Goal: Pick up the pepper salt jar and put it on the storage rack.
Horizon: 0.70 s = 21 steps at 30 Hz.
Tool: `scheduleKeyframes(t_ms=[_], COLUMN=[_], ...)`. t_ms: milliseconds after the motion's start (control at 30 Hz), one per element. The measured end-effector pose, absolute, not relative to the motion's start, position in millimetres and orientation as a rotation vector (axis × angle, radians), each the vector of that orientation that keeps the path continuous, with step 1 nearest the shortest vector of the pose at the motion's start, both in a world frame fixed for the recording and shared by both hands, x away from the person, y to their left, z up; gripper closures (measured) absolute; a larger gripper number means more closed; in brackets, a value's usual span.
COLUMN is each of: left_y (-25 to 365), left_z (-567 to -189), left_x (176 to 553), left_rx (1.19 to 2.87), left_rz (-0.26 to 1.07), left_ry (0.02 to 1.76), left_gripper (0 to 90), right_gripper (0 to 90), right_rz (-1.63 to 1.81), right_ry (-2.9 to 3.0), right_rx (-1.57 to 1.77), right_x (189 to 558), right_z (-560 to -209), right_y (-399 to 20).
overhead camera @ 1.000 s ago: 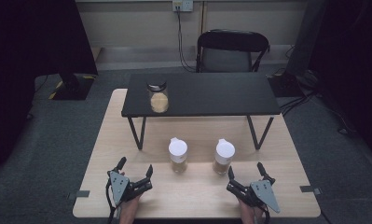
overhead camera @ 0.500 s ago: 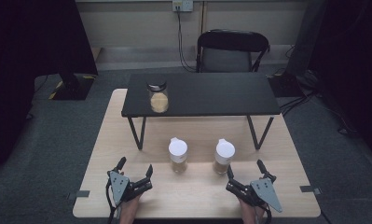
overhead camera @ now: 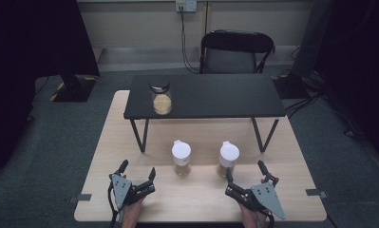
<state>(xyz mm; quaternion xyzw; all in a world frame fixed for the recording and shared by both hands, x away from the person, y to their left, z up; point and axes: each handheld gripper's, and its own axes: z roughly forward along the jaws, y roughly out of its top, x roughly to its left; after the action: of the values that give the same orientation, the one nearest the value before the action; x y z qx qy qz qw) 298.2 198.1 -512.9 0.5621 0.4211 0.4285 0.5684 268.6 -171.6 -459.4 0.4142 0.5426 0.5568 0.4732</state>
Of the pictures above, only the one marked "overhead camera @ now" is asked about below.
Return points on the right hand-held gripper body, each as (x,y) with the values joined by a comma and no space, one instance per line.
(268,198)

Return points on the black shelf with metal legs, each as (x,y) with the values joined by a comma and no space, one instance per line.
(215,95)

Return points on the person's right hand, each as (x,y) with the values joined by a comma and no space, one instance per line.
(252,218)

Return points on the white wall socket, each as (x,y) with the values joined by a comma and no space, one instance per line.
(186,5)

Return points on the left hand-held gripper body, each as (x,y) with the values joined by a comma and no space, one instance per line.
(120,188)

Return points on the grey curtain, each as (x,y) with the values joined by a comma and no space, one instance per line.
(312,38)

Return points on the black floor box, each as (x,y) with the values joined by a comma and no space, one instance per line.
(290,85)

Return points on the white-lidded spice jar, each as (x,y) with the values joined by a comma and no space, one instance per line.
(181,152)
(229,153)

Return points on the black stand base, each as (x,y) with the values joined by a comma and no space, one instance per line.
(73,90)

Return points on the grey tape strip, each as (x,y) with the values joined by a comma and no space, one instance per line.
(315,192)
(81,197)

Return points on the dark curtain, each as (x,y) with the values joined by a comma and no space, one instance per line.
(25,63)
(361,63)

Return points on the black-lidded glass jar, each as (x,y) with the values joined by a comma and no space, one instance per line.
(161,103)

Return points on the black folding chair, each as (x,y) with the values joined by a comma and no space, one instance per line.
(231,60)

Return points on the person's left hand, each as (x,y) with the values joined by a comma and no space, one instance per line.
(131,215)

